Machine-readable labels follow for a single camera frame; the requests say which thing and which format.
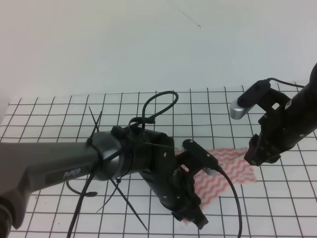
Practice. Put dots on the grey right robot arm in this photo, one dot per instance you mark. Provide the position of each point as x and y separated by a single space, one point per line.
306 99

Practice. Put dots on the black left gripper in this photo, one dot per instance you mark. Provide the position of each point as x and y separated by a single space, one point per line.
171 178

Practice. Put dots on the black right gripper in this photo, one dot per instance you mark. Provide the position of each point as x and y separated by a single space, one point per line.
279 133

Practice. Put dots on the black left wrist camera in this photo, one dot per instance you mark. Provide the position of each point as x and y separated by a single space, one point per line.
196 158

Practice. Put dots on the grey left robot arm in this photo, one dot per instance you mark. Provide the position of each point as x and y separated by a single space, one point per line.
29 167

